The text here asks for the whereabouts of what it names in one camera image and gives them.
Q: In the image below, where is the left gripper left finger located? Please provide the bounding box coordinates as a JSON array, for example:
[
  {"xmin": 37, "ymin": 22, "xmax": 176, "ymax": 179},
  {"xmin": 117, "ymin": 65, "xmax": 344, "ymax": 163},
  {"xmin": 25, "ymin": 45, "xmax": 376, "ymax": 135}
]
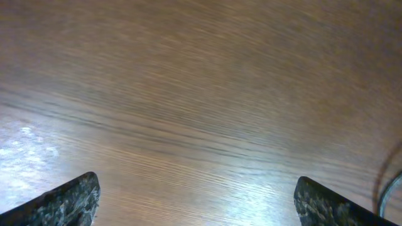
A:
[{"xmin": 1, "ymin": 171, "xmax": 101, "ymax": 226}]

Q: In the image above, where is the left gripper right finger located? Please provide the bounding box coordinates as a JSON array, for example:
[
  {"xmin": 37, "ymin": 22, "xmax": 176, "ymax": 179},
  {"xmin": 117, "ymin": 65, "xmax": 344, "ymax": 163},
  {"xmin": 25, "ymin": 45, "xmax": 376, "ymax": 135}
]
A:
[{"xmin": 293, "ymin": 176, "xmax": 397, "ymax": 226}]

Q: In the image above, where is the long black usb cable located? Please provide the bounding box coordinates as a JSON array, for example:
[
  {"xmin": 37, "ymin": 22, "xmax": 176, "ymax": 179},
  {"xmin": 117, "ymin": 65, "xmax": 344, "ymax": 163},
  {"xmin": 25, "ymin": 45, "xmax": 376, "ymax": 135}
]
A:
[{"xmin": 376, "ymin": 171, "xmax": 402, "ymax": 219}]

